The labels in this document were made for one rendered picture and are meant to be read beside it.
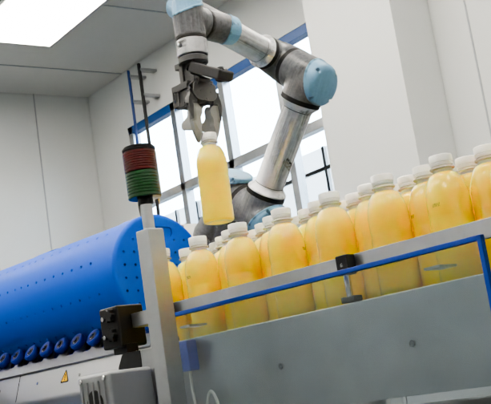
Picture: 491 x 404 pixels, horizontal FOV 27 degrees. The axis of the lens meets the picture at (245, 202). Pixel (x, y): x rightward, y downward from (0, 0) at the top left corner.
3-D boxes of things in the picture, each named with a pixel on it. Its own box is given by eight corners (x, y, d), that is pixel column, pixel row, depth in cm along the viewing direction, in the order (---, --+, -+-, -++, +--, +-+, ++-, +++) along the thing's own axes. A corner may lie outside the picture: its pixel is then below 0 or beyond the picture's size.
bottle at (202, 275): (215, 335, 213) (203, 249, 217) (235, 331, 208) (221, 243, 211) (187, 338, 209) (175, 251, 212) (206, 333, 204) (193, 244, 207)
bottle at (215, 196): (214, 216, 226) (203, 137, 230) (198, 224, 232) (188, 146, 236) (239, 216, 230) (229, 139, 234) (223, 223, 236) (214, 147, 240)
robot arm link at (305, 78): (249, 220, 303) (312, 49, 286) (281, 243, 293) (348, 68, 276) (220, 220, 294) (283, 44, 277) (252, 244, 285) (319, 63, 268)
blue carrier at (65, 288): (34, 369, 311) (26, 278, 317) (214, 327, 249) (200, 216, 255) (-53, 375, 292) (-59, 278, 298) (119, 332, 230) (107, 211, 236)
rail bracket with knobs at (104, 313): (136, 353, 224) (130, 307, 226) (155, 349, 219) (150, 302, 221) (99, 357, 218) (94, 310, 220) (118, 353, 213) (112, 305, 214)
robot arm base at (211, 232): (229, 228, 316) (236, 200, 312) (248, 252, 304) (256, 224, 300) (185, 228, 309) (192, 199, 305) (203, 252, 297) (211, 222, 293)
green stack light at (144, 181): (148, 202, 193) (145, 177, 194) (168, 194, 188) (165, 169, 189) (121, 202, 188) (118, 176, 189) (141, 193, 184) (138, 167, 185)
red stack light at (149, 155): (145, 177, 194) (142, 157, 194) (165, 168, 189) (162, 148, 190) (118, 176, 189) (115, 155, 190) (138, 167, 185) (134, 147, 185)
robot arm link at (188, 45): (213, 38, 241) (187, 33, 235) (215, 56, 240) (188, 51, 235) (193, 48, 246) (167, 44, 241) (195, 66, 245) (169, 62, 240)
